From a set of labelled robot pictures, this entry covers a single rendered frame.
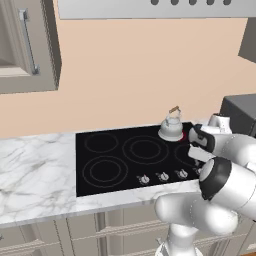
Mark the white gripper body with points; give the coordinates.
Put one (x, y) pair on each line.
(200, 154)

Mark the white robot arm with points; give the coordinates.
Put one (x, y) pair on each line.
(216, 186)

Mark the silver hob knob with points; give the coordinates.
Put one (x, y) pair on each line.
(144, 179)
(198, 171)
(182, 173)
(163, 176)

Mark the dark grey microwave oven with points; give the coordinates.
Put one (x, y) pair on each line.
(240, 110)

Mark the black glass hob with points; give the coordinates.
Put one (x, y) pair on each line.
(110, 156)

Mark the beige base cupboard front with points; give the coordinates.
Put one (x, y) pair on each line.
(140, 233)
(83, 235)
(30, 241)

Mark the grey range hood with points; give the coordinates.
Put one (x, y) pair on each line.
(133, 8)

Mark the grey-brown wall cupboard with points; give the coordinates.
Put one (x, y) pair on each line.
(248, 40)

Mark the beige wall cupboard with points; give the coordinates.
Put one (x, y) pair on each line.
(50, 50)

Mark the beige wall cupboard door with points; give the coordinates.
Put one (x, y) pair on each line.
(13, 40)

